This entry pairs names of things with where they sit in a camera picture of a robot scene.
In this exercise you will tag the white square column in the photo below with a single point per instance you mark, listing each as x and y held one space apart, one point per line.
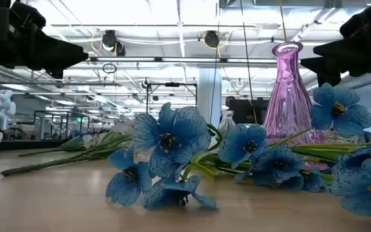
209 90

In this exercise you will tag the person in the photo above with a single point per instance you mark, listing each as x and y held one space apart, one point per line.
230 102

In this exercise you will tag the black monitor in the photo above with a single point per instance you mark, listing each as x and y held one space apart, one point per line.
246 111

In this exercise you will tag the clear ribbed glass vase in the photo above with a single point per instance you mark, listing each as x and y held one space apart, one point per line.
226 124

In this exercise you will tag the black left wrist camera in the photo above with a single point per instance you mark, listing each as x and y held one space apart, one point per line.
27 16

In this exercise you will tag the black metal frame stand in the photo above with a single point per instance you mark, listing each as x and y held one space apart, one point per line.
172 84

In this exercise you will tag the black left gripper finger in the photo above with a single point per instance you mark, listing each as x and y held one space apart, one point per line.
56 73
60 54

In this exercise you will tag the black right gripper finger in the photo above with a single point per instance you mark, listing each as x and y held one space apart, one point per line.
328 69
335 48

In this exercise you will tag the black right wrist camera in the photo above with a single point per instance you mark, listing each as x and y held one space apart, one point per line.
366 22

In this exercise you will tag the small black ceiling reel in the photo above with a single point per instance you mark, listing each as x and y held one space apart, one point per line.
146 83

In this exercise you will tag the black framed workcell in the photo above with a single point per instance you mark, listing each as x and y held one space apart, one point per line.
60 111

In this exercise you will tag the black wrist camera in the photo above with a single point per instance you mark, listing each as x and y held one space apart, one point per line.
366 22
27 16

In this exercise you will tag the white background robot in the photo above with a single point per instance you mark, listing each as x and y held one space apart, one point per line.
3 106

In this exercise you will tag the long ceiling light bar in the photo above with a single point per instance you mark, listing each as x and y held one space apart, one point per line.
124 59

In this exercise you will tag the purple ribbed glass vase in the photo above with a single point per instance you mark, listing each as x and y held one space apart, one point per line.
288 96

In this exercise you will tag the black table edge rail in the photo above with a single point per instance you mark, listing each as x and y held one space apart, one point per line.
27 145

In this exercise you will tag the white blossom long-stemmed flower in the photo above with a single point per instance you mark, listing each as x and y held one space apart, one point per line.
60 161

